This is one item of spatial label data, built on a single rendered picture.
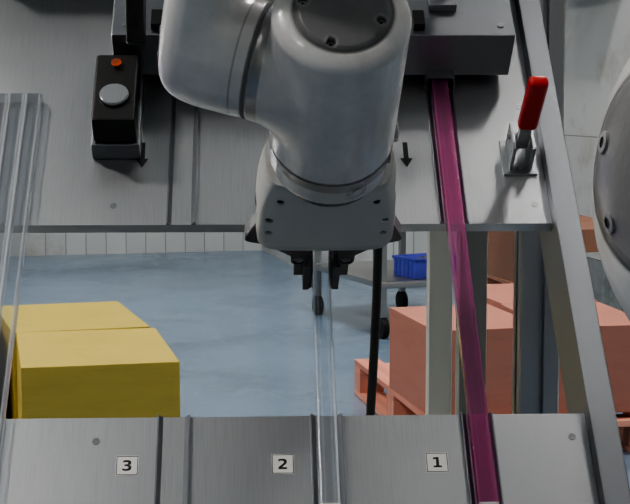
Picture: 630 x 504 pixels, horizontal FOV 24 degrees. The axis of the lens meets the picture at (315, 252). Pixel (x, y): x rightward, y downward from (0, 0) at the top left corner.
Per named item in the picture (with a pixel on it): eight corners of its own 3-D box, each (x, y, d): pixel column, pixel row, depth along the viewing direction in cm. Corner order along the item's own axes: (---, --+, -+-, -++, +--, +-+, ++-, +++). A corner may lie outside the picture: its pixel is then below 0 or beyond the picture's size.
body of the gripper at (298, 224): (401, 103, 101) (388, 185, 111) (254, 103, 101) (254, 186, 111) (407, 196, 98) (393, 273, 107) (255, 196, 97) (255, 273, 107)
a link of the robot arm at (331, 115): (240, 164, 96) (376, 199, 95) (238, 44, 84) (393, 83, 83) (276, 64, 100) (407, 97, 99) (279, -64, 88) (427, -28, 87)
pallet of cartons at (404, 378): (673, 453, 448) (677, 324, 444) (436, 467, 431) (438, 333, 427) (538, 384, 556) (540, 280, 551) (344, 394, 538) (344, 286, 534)
